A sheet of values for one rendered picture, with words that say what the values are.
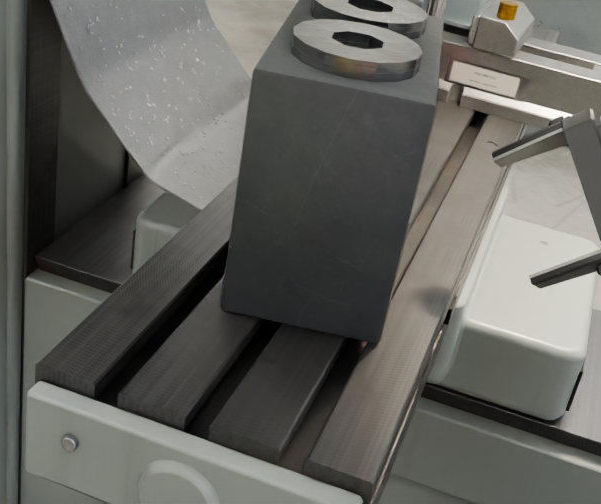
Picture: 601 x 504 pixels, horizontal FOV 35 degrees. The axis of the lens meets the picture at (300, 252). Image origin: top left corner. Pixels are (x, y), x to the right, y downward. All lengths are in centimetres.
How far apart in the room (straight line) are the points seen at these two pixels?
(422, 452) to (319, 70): 54
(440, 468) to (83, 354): 52
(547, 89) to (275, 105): 62
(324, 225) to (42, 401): 22
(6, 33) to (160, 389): 50
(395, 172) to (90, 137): 63
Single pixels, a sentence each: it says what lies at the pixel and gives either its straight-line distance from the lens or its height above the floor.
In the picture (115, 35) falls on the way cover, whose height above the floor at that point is 101.
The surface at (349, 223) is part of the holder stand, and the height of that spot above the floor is 104.
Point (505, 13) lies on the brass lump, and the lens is 119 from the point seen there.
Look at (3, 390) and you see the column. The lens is 123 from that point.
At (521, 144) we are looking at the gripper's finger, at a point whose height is 107.
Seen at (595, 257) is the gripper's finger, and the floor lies 102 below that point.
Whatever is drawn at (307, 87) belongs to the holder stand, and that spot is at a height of 113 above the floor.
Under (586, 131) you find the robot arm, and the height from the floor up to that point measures 110.
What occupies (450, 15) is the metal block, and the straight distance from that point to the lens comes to 123.
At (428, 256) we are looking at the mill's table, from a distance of 83.
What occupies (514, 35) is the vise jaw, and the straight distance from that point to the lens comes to 119.
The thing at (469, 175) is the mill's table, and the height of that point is 95.
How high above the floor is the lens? 134
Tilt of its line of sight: 29 degrees down
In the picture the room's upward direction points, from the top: 10 degrees clockwise
